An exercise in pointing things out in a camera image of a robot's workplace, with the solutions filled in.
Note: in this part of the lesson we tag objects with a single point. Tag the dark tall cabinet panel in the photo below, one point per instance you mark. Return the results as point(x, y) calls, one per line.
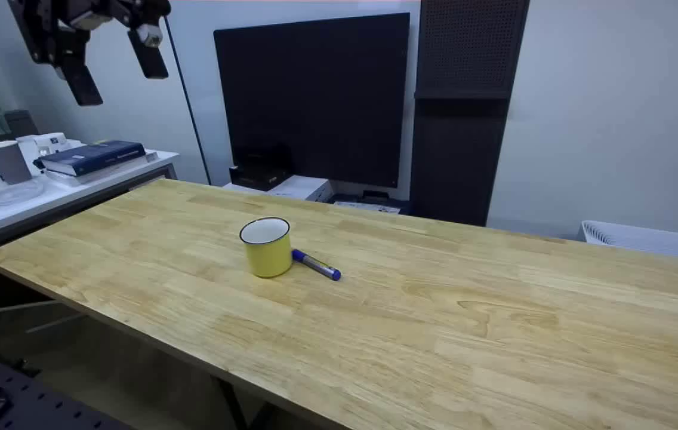
point(461, 110)

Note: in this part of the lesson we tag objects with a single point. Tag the yellow enamel cup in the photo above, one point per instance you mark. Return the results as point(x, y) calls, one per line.
point(265, 248)

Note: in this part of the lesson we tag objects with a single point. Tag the black monitor screen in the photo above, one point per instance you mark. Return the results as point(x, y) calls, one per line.
point(316, 96)

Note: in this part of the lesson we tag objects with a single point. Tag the dark blue book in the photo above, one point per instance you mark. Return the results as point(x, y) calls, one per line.
point(91, 156)

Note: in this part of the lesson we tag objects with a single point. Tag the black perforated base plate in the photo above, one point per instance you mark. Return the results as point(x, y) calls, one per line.
point(5, 398)

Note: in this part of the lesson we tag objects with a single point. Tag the white plastic bin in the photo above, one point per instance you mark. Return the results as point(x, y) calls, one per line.
point(650, 239)

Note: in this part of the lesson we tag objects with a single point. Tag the white side table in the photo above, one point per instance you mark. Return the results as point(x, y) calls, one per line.
point(36, 200)

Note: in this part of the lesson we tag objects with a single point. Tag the clear round plastic dish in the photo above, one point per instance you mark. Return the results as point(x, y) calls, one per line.
point(16, 193)

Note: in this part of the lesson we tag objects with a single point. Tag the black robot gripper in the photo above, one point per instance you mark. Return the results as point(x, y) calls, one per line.
point(77, 16)

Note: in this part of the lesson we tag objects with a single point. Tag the small grey box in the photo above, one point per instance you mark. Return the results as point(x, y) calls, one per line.
point(10, 163)

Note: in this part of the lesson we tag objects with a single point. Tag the white flat box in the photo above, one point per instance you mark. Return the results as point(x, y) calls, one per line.
point(302, 187)

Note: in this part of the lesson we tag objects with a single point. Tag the blue marker pen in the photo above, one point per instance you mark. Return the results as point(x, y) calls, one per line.
point(316, 266)

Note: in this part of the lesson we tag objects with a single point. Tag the black low box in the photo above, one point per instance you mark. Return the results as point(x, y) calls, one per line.
point(258, 178)

